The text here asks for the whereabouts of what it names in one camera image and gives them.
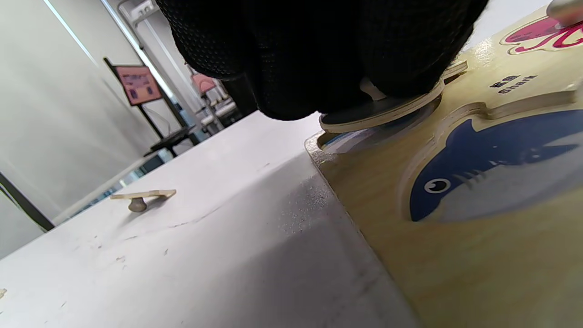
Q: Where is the blue white puzzle piece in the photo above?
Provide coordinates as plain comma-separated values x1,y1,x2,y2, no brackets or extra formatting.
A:
319,61,468,133

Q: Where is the wooden sea animal puzzle frame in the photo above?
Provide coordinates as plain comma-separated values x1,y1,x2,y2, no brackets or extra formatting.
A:
304,5,583,328

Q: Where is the pink screen monitor on stand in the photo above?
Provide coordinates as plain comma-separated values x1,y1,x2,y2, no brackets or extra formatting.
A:
104,57,201,158

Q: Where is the small pink screen monitor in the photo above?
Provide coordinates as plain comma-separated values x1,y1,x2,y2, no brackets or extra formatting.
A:
191,73,217,94

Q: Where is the wooden puzzle piece with tail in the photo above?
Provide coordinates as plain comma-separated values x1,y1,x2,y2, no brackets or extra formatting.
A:
111,189,177,213

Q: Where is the octopus puzzle piece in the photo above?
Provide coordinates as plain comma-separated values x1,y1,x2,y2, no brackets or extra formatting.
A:
500,0,583,55

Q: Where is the person's left hand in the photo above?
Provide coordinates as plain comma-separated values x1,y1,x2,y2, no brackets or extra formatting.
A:
155,0,490,121

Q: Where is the black mesh office chair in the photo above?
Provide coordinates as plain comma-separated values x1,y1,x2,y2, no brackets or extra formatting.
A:
221,75,258,117

